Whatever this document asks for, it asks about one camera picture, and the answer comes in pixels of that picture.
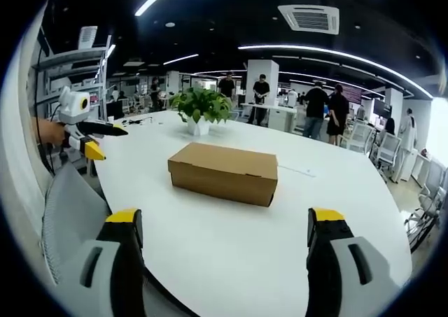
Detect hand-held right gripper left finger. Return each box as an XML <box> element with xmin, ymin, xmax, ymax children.
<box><xmin>57</xmin><ymin>208</ymin><xmax>146</xmax><ymax>317</ymax></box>

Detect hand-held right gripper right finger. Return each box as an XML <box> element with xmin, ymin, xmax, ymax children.
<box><xmin>304</xmin><ymin>207</ymin><xmax>413</xmax><ymax>317</ymax></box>

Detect brown cardboard shoe box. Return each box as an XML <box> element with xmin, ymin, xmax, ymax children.
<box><xmin>167</xmin><ymin>142</ymin><xmax>279</xmax><ymax>208</ymax></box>

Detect person's left hand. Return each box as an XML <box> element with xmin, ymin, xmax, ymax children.
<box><xmin>30</xmin><ymin>116</ymin><xmax>67</xmax><ymax>147</ymax></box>

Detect grey metal shelf rack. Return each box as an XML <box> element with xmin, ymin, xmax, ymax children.
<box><xmin>31</xmin><ymin>45</ymin><xmax>112</xmax><ymax>129</ymax></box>

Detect grey mesh office chair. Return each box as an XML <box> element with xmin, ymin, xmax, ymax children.
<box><xmin>41</xmin><ymin>162</ymin><xmax>113</xmax><ymax>286</ymax></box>

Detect white plant pot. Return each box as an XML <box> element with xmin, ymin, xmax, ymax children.
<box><xmin>187</xmin><ymin>116</ymin><xmax>211</xmax><ymax>136</ymax></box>

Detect white mesh office chair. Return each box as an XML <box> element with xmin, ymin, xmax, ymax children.
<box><xmin>404</xmin><ymin>157</ymin><xmax>447</xmax><ymax>255</ymax></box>
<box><xmin>346</xmin><ymin>120</ymin><xmax>377</xmax><ymax>153</ymax></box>
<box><xmin>370</xmin><ymin>132</ymin><xmax>403</xmax><ymax>183</ymax></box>

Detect green potted plant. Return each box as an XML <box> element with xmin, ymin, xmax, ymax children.
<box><xmin>169</xmin><ymin>86</ymin><xmax>235</xmax><ymax>125</ymax></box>

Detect white standing desk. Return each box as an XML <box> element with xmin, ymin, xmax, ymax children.
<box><xmin>239</xmin><ymin>101</ymin><xmax>298</xmax><ymax>133</ymax></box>

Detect white square pillar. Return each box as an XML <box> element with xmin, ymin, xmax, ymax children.
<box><xmin>246</xmin><ymin>59</ymin><xmax>280</xmax><ymax>106</ymax></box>

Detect ceiling air conditioner vent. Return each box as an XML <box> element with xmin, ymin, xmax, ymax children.
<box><xmin>277</xmin><ymin>4</ymin><xmax>340</xmax><ymax>36</ymax></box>

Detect black cable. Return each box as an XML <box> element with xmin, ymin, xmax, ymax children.
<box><xmin>33</xmin><ymin>35</ymin><xmax>67</xmax><ymax>178</ymax></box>

